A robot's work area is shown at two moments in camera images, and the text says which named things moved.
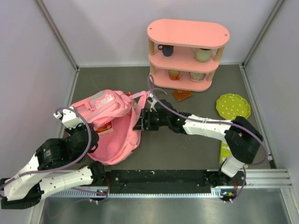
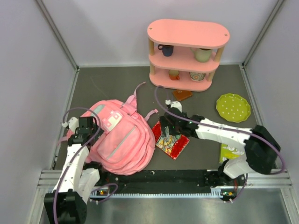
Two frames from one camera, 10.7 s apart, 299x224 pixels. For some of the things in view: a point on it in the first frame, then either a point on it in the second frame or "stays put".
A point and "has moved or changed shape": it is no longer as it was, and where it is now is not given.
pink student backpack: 113,117 has moved or changed shape
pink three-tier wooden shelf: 184,53 stays put
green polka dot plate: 230,106 stays put
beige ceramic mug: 202,55 stays put
